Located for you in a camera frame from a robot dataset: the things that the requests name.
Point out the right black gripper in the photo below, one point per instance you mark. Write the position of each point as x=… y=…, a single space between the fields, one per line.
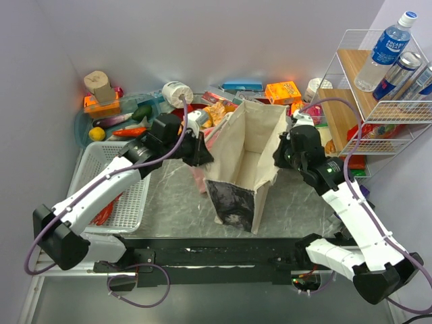
x=281 y=155

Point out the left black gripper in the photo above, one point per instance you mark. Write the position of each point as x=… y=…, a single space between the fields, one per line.
x=197 y=149

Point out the pink plastic grocery bag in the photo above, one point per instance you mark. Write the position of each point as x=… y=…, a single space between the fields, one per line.
x=197 y=172

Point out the beige canvas tote bag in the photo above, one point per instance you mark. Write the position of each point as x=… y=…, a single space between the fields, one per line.
x=243 y=170

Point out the Red Bull can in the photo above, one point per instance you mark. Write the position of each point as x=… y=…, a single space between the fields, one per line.
x=400 y=72

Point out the Pocari Sweat water bottle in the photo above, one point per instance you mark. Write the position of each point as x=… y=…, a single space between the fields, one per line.
x=384 y=54

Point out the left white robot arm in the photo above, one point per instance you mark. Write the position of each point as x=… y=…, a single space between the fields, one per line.
x=59 y=230

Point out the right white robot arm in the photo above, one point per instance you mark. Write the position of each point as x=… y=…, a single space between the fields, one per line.
x=379 y=266

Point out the cassava chips bag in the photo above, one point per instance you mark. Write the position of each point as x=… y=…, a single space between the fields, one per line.
x=327 y=141

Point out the croissant bread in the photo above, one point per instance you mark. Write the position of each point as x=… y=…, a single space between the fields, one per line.
x=216 y=113

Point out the red round plate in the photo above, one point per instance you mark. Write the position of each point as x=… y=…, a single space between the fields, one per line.
x=191 y=107

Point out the red toothpaste box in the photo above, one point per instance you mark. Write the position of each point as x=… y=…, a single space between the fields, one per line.
x=214 y=98

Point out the orange snack box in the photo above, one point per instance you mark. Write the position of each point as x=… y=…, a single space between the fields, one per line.
x=282 y=93

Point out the red snack packet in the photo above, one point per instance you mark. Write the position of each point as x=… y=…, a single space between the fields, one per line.
x=357 y=162

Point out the green snack packet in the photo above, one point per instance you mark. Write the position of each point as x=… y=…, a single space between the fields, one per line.
x=358 y=173

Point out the toy carrot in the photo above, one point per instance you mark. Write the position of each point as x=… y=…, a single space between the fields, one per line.
x=129 y=133

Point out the white toilet paper roll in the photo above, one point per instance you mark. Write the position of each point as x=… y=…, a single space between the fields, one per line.
x=175 y=91

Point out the blue flat box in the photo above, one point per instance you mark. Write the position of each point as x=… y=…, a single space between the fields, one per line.
x=246 y=85

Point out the red candy bag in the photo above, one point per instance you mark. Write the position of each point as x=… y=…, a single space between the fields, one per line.
x=380 y=131

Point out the purple box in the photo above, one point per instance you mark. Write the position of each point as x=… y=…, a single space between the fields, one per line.
x=365 y=192

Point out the teal plastic tray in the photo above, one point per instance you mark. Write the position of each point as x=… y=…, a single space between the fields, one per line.
x=128 y=104

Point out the white perforated plastic basket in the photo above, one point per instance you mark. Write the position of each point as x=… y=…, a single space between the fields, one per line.
x=127 y=212

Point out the yellow lemon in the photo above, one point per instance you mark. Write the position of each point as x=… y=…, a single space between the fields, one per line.
x=96 y=134

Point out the orange box under roll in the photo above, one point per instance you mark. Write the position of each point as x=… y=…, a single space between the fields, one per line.
x=100 y=110

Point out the red toy lobster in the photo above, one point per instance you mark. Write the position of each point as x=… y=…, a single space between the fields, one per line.
x=105 y=213

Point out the brown toilet paper roll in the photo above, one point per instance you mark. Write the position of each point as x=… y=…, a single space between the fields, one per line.
x=98 y=84

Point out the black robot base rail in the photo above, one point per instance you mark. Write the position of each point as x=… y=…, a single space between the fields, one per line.
x=156 y=261

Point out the white wire shelf rack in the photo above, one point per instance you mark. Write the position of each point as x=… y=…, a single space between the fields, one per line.
x=352 y=52

